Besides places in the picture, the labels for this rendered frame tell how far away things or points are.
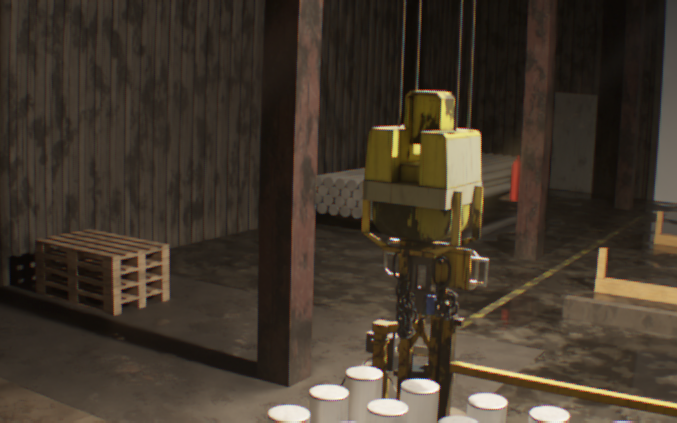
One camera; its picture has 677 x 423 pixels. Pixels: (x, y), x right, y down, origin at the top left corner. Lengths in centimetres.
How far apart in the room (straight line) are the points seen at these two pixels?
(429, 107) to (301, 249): 308
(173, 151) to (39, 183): 223
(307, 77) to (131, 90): 465
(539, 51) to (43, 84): 609
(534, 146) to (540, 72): 96
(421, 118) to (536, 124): 780
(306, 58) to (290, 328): 198
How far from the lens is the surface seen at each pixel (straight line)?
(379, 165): 344
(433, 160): 333
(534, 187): 1135
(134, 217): 1083
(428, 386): 372
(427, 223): 344
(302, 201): 634
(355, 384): 381
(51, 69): 977
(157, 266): 883
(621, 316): 875
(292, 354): 655
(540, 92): 1126
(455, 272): 360
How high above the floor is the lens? 238
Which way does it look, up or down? 10 degrees down
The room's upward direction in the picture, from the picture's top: 2 degrees clockwise
